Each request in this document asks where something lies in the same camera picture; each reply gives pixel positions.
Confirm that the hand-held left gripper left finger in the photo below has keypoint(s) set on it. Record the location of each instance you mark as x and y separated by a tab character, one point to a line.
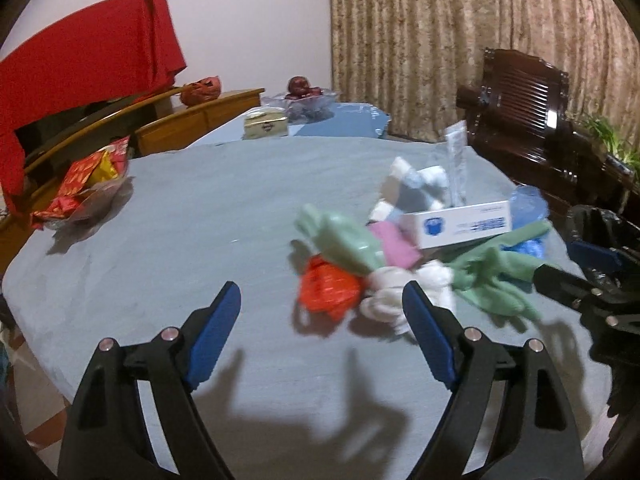
215	330

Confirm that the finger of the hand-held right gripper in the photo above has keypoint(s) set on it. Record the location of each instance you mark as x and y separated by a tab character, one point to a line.
565	282
595	256

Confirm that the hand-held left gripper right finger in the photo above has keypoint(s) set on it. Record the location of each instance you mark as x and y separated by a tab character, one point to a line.
430	335

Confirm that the black bin with liner bag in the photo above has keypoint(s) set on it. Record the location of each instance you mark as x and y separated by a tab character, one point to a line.
600	225

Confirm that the white cloth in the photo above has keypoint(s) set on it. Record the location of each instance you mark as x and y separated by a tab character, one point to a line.
387	285

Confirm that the green rubber glove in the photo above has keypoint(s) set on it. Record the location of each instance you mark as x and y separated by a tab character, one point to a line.
345	240
490	275

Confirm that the blue plastic bag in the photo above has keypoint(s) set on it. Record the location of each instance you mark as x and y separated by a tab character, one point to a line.
530	205

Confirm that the pink cloth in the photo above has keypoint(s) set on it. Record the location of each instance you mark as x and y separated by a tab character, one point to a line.
395	245

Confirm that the orange-red glove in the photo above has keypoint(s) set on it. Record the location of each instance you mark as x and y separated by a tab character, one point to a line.
327	287

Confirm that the white box with blue print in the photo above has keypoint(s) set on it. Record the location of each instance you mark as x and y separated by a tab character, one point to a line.
460	225

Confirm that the light blue and white sock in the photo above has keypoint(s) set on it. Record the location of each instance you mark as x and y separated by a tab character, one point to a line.
415	187

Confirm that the white printed tube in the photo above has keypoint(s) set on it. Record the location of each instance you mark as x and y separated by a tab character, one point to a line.
456	165

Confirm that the green potted plant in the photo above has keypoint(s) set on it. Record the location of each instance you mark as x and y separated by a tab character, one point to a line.
605	132

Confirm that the dark wooden armchair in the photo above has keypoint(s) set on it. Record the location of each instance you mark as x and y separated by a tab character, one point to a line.
525	110

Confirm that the pile of red snack packets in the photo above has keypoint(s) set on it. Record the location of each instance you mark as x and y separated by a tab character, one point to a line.
82	175

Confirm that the wooden chair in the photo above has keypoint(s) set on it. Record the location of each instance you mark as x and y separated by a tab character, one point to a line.
200	115
100	122

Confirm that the blue plastic table cover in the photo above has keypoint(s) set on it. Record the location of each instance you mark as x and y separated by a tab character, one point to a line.
345	120

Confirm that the clear glass fruit bowl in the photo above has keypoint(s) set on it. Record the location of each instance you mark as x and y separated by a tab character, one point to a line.
310	107

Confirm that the small red fruit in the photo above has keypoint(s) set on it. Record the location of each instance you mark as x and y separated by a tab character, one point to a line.
314	92

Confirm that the red apple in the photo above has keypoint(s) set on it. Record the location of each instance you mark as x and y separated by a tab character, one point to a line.
297	85

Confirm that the beige patterned curtain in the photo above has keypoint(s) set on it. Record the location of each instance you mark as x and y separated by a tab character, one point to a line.
450	35

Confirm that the red cloth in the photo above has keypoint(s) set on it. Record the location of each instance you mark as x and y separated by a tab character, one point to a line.
75	60

